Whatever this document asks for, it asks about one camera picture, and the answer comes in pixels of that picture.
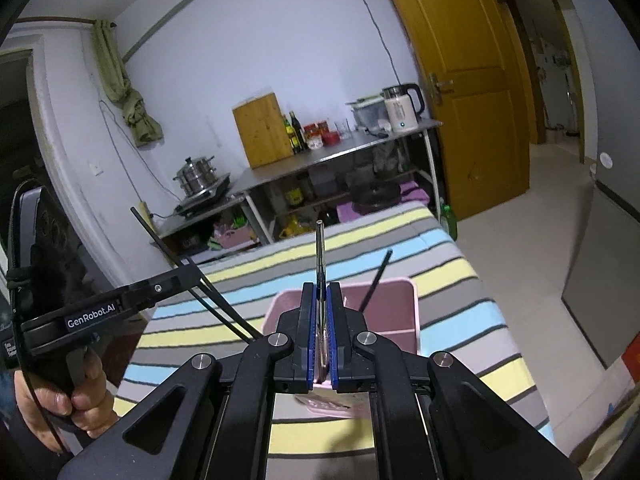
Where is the pink basket on shelf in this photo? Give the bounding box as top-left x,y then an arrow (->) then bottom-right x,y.
208,226 -> 257,250

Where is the black frying pan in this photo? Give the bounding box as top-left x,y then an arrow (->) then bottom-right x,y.
352,182 -> 401,214

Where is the metal chopstick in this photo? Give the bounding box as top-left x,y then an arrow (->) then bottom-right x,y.
316,220 -> 326,292

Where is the clear plastic storage box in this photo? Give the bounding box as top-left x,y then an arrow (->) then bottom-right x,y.
347,96 -> 388,132

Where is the green hanging cloth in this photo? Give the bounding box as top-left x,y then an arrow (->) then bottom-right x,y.
92,20 -> 164,148

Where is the stainless steel steamer pot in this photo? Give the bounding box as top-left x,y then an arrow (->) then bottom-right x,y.
174,156 -> 217,197

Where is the red jar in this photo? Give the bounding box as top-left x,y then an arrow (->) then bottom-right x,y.
321,131 -> 341,146

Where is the yellow wooden door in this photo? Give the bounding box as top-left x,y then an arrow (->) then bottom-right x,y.
393,0 -> 529,219

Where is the green plastic bottle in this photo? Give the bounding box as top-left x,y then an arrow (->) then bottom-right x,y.
439,200 -> 458,240

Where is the dark sauce bottle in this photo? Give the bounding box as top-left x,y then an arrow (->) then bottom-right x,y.
290,110 -> 307,152

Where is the black chopstick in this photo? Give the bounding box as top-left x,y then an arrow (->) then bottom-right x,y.
189,283 -> 260,342
358,249 -> 393,313
130,206 -> 264,340

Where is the pink plastic utensil caddy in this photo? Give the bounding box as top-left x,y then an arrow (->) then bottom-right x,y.
262,278 -> 421,418

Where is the grey refrigerator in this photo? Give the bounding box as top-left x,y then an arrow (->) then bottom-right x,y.
560,159 -> 640,371

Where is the white electric kettle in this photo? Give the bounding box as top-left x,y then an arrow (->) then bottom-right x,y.
382,84 -> 425,133

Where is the induction cooker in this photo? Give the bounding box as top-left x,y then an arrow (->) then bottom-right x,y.
174,174 -> 230,218

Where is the wooden cutting board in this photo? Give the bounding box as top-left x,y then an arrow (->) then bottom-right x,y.
232,92 -> 294,169

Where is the low wooden side shelf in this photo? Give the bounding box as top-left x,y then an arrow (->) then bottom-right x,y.
156,195 -> 260,263

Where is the metal kitchen shelf table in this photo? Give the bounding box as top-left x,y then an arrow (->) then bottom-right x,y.
230,119 -> 446,245

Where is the person's left hand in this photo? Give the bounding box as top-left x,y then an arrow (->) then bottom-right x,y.
13,349 -> 118,453

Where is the striped tablecloth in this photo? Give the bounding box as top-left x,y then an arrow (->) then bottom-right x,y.
112,199 -> 551,479

